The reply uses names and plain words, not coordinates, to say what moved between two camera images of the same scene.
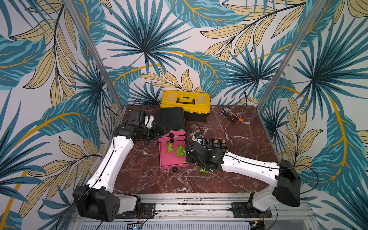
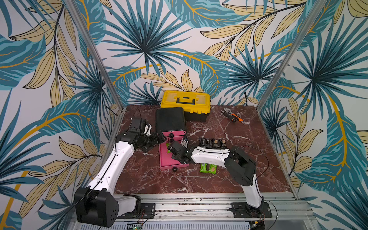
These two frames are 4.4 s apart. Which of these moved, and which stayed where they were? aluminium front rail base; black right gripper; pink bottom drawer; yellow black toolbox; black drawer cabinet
Moved: black right gripper
Stayed: pink bottom drawer; aluminium front rail base; yellow black toolbox; black drawer cabinet
